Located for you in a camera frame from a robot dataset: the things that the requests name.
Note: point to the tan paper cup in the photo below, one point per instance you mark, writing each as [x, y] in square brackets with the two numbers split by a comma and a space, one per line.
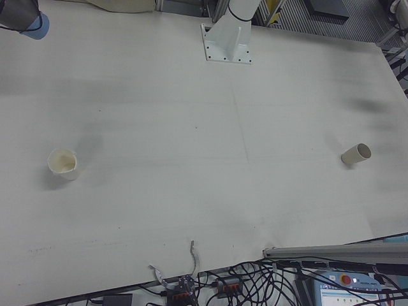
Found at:
[352, 156]

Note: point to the black terminal block orange levers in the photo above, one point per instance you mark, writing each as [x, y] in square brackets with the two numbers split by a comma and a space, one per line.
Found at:
[177, 298]
[228, 283]

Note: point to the white crumpled paper cup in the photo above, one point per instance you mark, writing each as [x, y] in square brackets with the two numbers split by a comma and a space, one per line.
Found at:
[63, 165]

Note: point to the aluminium profile column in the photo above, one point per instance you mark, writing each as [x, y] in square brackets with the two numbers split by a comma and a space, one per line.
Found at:
[318, 252]

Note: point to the black flat box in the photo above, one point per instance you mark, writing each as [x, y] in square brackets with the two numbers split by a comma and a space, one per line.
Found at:
[118, 300]

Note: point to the black panel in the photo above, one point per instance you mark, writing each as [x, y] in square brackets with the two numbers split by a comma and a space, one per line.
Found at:
[328, 6]

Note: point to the blue-grey teach pendant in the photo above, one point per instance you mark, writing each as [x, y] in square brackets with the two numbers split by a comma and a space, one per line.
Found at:
[344, 288]

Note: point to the light blue plastic bin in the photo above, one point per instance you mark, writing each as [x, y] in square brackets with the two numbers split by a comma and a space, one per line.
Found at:
[395, 238]

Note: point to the white pedestal mount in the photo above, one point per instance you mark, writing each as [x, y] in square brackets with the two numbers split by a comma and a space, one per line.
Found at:
[229, 41]

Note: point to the aluminium frame rail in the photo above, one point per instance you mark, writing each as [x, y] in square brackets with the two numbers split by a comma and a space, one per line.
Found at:
[392, 35]

